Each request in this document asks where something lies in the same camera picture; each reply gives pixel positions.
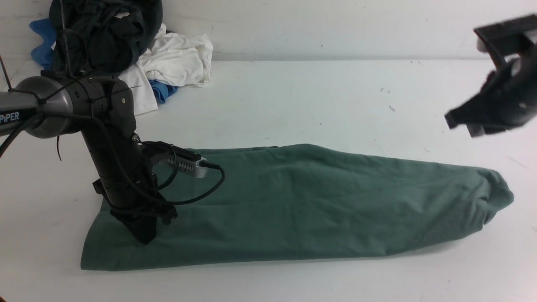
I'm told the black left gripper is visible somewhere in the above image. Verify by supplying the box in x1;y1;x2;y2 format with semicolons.
93;168;177;245

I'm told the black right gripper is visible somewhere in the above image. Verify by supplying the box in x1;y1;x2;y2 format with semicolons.
445;55;537;138

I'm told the green long-sleeved shirt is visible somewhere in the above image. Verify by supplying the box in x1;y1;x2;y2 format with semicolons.
81;145;514;271

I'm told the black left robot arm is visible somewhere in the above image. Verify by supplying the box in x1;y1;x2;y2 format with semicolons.
1;71;177;245

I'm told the white crumpled garment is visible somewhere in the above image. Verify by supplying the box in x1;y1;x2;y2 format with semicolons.
119;24;214;115

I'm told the dark green crumpled garment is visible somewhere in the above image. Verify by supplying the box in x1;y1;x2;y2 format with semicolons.
49;0;163;76

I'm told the blue crumpled garment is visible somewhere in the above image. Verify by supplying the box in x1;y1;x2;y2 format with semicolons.
29;18;179;104

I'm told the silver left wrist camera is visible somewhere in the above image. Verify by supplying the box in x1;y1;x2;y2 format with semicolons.
140;141;209;179

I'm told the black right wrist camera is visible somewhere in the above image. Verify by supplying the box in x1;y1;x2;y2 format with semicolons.
473;13;537;68

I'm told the black left camera cable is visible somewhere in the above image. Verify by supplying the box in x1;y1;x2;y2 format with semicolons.
0;113;226;206

